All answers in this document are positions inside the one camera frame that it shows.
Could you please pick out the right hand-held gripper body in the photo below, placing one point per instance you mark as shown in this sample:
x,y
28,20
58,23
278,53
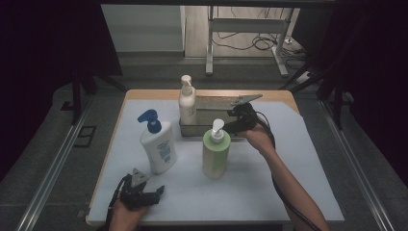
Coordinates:
x,y
245,118

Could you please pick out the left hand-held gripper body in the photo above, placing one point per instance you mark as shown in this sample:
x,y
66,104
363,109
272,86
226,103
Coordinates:
x,y
138,197

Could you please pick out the metal mesh basket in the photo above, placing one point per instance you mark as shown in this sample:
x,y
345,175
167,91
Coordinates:
x,y
211,114

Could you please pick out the green pump bottle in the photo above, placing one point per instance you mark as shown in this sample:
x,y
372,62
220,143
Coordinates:
x,y
215,157

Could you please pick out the cream bottle with orange label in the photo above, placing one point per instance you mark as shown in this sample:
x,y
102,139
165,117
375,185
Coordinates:
x,y
187,106

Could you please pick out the person's left hand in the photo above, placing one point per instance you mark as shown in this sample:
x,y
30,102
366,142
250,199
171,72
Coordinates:
x,y
123,218

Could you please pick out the person's right hand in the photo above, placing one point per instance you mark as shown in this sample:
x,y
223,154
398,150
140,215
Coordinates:
x,y
261,139

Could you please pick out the white table mat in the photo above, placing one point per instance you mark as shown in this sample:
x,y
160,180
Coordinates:
x,y
192,199

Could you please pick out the white bottle with blue pump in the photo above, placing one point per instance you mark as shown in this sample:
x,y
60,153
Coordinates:
x,y
158,150

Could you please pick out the white power strip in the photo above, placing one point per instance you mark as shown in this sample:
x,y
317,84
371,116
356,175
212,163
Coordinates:
x,y
304,77

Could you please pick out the black metal stand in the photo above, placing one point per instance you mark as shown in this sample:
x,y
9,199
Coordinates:
x,y
77,96
336,102

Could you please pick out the white panel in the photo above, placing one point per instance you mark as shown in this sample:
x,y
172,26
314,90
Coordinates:
x,y
142,29

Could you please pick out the dark curtain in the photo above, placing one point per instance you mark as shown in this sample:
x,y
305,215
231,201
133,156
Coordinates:
x,y
38,64
375,64

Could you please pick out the aluminium rail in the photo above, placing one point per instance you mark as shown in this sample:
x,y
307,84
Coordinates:
x,y
51,176
356,166

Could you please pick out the white desk frame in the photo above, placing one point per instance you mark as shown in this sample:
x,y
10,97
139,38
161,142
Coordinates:
x,y
247,25

